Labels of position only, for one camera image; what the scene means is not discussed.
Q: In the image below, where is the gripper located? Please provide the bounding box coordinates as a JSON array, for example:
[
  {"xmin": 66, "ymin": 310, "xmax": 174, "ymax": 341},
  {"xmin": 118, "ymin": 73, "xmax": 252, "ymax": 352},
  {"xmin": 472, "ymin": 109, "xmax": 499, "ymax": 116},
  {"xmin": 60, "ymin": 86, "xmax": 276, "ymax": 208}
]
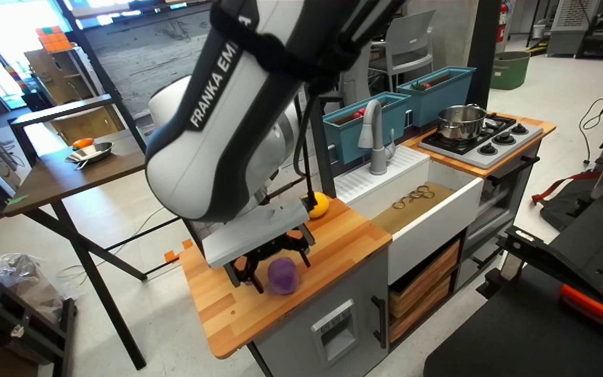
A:
[{"xmin": 233, "ymin": 234, "xmax": 313, "ymax": 294}]

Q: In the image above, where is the purple toy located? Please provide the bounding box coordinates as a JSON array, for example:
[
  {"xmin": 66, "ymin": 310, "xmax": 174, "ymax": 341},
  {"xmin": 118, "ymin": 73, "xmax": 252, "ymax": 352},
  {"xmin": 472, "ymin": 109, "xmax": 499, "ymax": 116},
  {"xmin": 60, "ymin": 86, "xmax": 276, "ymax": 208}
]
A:
[{"xmin": 267, "ymin": 257, "xmax": 300, "ymax": 296}]

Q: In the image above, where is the toy kitchen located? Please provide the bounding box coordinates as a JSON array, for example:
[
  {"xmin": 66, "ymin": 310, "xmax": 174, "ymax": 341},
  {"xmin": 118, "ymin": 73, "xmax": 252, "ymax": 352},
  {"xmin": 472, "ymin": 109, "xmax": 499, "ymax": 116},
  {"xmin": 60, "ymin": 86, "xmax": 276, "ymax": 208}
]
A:
[{"xmin": 180, "ymin": 66, "xmax": 558, "ymax": 377}]

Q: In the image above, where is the yellow toy lemon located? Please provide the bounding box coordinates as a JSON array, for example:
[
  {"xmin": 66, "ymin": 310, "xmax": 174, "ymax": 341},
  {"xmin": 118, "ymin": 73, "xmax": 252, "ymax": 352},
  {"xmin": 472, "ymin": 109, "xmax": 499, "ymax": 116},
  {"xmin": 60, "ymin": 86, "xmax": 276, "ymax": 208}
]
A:
[{"xmin": 306, "ymin": 192, "xmax": 331, "ymax": 219}]

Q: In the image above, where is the white toy sink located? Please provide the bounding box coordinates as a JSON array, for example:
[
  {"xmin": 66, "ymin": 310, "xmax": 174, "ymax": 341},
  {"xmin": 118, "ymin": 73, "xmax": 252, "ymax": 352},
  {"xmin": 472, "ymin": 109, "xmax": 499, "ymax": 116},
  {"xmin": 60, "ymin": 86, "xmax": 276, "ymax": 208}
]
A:
[{"xmin": 334, "ymin": 145, "xmax": 486, "ymax": 286}]

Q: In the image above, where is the grey toy tap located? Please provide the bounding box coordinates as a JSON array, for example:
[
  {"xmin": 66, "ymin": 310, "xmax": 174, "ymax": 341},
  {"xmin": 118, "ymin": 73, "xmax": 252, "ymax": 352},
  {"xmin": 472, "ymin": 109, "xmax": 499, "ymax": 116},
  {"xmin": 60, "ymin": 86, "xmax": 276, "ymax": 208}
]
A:
[{"xmin": 358, "ymin": 99, "xmax": 398, "ymax": 176}]

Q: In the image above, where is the grey toy stove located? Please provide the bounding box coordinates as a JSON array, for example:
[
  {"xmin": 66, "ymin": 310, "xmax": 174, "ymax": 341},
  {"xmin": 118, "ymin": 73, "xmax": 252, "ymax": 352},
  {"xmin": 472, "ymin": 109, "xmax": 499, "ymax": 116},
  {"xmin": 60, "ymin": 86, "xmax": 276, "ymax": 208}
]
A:
[{"xmin": 419, "ymin": 112, "xmax": 544, "ymax": 170}]

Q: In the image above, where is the grey cabinet door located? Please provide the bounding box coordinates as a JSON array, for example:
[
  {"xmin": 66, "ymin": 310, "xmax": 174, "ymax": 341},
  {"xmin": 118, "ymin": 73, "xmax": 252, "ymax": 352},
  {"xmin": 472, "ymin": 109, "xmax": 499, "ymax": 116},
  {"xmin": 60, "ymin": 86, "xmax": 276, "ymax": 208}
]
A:
[{"xmin": 253, "ymin": 248, "xmax": 390, "ymax": 377}]

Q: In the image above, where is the bunch of metal rings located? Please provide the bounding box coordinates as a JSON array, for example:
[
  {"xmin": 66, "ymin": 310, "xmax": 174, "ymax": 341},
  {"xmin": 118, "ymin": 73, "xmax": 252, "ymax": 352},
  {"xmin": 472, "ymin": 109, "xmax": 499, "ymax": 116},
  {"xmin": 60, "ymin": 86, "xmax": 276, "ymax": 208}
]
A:
[{"xmin": 391, "ymin": 184, "xmax": 437, "ymax": 210}]

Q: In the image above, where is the teal planter box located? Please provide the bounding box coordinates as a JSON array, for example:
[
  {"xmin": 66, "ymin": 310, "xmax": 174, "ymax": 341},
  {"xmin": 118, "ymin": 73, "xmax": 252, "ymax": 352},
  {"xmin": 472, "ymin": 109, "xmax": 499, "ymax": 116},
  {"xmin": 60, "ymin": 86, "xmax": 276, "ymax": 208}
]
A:
[
  {"xmin": 396, "ymin": 66, "xmax": 477, "ymax": 128},
  {"xmin": 323, "ymin": 92, "xmax": 412, "ymax": 166}
]

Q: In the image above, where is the metal bowl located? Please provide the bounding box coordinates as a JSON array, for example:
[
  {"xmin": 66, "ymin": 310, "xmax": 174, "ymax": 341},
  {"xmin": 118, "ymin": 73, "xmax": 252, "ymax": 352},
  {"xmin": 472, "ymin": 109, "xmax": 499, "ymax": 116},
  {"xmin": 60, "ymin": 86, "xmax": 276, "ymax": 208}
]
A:
[{"xmin": 64, "ymin": 141, "xmax": 114, "ymax": 170}]

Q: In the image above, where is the brown wooden table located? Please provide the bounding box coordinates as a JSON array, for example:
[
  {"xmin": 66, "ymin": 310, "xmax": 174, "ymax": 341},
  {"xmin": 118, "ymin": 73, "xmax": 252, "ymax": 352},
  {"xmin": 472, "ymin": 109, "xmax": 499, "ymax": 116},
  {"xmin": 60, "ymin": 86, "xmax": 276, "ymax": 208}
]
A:
[{"xmin": 3, "ymin": 94, "xmax": 148, "ymax": 371}]

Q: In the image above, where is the steel pot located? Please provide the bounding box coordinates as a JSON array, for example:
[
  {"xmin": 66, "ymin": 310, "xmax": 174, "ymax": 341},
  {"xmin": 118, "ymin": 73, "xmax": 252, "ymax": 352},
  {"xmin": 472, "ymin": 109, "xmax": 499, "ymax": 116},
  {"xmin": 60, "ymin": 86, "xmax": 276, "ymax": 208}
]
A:
[{"xmin": 437, "ymin": 104, "xmax": 488, "ymax": 141}]

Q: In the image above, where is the oven door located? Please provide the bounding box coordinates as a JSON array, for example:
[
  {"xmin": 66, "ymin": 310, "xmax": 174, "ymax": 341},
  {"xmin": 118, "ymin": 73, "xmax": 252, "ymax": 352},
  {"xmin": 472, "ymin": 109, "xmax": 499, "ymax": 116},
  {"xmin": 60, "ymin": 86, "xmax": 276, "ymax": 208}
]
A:
[{"xmin": 463, "ymin": 140, "xmax": 541, "ymax": 251}]

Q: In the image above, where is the clear plastic bag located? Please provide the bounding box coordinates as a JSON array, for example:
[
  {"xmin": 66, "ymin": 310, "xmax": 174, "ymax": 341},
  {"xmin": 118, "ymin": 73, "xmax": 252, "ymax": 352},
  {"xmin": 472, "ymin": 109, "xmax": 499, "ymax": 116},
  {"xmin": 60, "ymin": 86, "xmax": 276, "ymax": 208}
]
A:
[{"xmin": 0, "ymin": 253, "xmax": 65, "ymax": 324}]

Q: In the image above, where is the grey chair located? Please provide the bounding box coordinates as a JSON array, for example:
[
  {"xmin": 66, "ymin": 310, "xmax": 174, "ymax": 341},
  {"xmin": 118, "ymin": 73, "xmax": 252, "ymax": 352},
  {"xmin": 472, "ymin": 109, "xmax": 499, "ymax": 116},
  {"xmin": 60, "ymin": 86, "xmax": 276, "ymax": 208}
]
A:
[{"xmin": 368, "ymin": 9, "xmax": 437, "ymax": 93}]

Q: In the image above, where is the black shelf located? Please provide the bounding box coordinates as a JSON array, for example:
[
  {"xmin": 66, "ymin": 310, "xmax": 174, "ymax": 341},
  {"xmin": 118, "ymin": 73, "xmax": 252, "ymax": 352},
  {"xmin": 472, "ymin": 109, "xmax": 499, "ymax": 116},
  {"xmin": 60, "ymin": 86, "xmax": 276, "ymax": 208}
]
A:
[{"xmin": 0, "ymin": 256, "xmax": 77, "ymax": 377}]

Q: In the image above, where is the wooden shelf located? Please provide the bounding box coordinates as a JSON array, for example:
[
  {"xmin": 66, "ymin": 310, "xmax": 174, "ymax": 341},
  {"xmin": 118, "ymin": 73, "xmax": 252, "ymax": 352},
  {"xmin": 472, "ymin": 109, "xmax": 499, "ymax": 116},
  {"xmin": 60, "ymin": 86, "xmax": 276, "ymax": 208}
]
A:
[{"xmin": 24, "ymin": 47, "xmax": 125, "ymax": 146}]

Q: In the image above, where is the green bin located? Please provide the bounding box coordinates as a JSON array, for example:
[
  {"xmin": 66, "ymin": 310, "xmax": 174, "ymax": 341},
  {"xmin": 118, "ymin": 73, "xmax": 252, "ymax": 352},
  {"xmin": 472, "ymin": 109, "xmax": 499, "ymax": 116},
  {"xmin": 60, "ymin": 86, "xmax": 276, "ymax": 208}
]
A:
[{"xmin": 490, "ymin": 51, "xmax": 532, "ymax": 91}]

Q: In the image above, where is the colourful puzzle cube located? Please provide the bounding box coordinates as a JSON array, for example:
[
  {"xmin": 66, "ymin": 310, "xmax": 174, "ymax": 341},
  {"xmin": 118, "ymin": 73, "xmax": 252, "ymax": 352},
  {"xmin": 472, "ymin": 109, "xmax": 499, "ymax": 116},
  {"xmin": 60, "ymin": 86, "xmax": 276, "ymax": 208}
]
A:
[{"xmin": 35, "ymin": 25, "xmax": 75, "ymax": 53}]

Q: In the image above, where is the orange clamp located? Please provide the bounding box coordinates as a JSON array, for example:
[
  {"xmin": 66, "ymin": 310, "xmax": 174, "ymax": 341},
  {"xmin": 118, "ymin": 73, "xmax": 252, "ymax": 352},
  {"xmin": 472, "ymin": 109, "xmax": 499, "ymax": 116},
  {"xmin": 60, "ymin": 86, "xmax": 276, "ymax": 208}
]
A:
[{"xmin": 559, "ymin": 284, "xmax": 603, "ymax": 319}]

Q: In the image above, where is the red fire extinguisher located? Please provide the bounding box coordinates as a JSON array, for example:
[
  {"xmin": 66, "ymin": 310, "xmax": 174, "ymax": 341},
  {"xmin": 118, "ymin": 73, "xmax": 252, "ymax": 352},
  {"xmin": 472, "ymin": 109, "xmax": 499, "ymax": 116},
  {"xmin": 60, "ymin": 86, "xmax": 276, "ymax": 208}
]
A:
[{"xmin": 495, "ymin": 1, "xmax": 512, "ymax": 44}]

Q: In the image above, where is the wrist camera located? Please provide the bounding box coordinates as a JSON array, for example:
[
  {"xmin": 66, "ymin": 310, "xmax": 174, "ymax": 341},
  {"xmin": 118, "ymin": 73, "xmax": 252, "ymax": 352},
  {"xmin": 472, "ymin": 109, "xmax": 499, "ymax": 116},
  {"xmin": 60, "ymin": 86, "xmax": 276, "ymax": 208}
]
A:
[{"xmin": 203, "ymin": 198, "xmax": 316, "ymax": 269}]

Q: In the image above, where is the black cabinet door handle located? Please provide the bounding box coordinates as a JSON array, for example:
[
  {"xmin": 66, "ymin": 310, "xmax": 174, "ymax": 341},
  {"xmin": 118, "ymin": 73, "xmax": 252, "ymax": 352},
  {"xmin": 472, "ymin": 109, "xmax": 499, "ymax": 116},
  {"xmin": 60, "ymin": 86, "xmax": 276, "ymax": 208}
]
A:
[{"xmin": 370, "ymin": 295, "xmax": 388, "ymax": 350}]

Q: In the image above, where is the oven door handle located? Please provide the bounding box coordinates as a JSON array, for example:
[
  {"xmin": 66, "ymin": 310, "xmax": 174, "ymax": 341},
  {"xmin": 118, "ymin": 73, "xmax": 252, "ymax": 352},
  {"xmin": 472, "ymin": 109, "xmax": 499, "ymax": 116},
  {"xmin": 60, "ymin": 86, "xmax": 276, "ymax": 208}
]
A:
[{"xmin": 486, "ymin": 155, "xmax": 541, "ymax": 187}]

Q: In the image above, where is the black bag with red strap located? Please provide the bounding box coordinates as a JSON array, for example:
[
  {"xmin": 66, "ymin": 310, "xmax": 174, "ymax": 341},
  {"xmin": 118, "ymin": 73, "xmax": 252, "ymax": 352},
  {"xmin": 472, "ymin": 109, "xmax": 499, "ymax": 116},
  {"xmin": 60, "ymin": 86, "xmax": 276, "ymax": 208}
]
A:
[{"xmin": 531, "ymin": 170, "xmax": 603, "ymax": 232}]

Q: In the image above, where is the black cable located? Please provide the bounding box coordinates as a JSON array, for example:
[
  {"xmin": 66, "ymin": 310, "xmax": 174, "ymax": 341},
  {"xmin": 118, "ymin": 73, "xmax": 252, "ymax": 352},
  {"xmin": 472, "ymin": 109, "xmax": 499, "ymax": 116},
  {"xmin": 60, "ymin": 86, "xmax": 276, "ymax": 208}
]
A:
[{"xmin": 578, "ymin": 85, "xmax": 603, "ymax": 166}]

